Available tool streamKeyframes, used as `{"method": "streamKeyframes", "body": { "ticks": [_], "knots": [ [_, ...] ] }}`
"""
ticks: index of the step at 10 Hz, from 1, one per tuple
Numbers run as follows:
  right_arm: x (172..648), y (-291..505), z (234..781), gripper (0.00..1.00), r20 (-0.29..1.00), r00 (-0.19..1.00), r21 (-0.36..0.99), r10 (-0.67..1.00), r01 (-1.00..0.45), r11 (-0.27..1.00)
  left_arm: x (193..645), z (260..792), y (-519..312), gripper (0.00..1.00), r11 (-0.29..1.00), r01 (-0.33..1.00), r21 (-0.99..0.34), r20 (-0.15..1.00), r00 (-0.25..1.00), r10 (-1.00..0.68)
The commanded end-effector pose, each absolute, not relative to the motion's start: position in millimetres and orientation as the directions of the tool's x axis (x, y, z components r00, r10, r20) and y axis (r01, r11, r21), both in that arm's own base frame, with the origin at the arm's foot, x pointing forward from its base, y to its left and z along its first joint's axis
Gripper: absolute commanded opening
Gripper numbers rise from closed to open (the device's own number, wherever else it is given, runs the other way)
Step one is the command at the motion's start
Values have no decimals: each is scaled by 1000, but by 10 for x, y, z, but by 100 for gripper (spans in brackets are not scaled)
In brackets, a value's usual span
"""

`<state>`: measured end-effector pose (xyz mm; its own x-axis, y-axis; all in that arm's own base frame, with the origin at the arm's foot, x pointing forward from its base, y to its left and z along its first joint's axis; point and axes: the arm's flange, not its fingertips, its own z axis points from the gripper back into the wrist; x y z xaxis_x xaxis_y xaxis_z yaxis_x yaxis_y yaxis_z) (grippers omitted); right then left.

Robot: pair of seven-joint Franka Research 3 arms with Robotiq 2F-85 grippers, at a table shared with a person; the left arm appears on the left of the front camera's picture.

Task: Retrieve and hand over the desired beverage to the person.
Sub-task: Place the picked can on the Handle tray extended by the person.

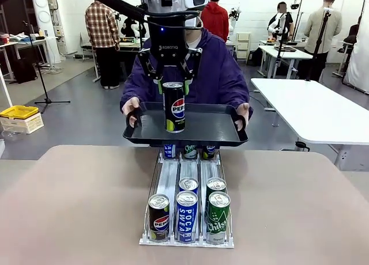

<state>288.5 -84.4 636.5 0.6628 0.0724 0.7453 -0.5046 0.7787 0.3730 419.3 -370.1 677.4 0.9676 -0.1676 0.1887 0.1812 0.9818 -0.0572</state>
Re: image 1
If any black Robotiq left gripper body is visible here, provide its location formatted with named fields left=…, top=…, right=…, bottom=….
left=146, top=15, right=189, bottom=67

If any black Pepsi can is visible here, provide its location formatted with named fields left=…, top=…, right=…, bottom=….
left=148, top=193, right=171, bottom=243
left=202, top=145, right=216, bottom=161
left=162, top=82, right=187, bottom=134

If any black plastic serving tray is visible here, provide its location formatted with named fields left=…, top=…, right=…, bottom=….
left=123, top=101, right=249, bottom=147

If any blue Pocari Sweat can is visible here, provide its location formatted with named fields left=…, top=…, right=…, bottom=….
left=163, top=143, right=176, bottom=160
left=178, top=177, right=199, bottom=195
left=175, top=190, right=199, bottom=244

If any person's right forearm purple sleeve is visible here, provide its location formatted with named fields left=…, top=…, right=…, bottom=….
left=119, top=74, right=150, bottom=110

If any person's left forearm purple sleeve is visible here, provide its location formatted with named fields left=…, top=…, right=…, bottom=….
left=227, top=83, right=254, bottom=119

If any person in purple hoodie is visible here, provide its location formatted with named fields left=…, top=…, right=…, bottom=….
left=119, top=16, right=254, bottom=149

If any person in red hoodie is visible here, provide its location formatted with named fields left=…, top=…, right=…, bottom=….
left=201, top=0, right=230, bottom=43

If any person in plaid shirt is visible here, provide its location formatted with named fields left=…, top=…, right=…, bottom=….
left=85, top=0, right=121, bottom=90

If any person in black shirt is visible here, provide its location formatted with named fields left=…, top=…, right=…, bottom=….
left=268, top=1, right=295, bottom=43

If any person in beige jacket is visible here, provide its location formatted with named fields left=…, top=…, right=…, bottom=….
left=304, top=0, right=343, bottom=82

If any person's right hand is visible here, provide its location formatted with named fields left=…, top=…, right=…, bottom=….
left=121, top=99, right=142, bottom=128

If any person's left hand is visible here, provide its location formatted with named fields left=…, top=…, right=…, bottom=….
left=235, top=102, right=250, bottom=132

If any white drawer cabinet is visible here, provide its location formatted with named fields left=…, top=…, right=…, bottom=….
left=236, top=32, right=252, bottom=61

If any green Chilsung cider can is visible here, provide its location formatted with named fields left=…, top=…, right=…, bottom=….
left=183, top=143, right=198, bottom=160
left=206, top=191, right=231, bottom=245
left=204, top=177, right=227, bottom=224

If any white workshop table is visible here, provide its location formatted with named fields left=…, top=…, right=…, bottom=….
left=258, top=44, right=314, bottom=78

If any white can dispenser rack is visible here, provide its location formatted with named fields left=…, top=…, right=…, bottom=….
left=139, top=148, right=235, bottom=249

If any black tripod stand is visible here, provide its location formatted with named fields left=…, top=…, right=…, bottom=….
left=22, top=20, right=71, bottom=115

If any white standing air conditioner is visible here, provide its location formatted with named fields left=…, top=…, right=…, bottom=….
left=31, top=0, right=63, bottom=65

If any black bag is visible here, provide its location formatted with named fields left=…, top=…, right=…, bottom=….
left=13, top=57, right=38, bottom=84

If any white desk with clutter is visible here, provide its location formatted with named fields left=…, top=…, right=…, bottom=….
left=0, top=33, right=55, bottom=82

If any large white table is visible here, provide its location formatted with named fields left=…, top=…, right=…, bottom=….
left=250, top=77, right=369, bottom=171

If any white plastic crate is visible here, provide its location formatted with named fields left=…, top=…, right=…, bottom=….
left=0, top=112, right=45, bottom=135

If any yellow plastic crate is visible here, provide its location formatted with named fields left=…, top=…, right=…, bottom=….
left=0, top=105, right=40, bottom=120

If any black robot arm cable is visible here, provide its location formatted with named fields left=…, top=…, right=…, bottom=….
left=77, top=0, right=150, bottom=18

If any black camera stand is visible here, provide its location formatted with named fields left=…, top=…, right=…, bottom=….
left=305, top=5, right=336, bottom=82

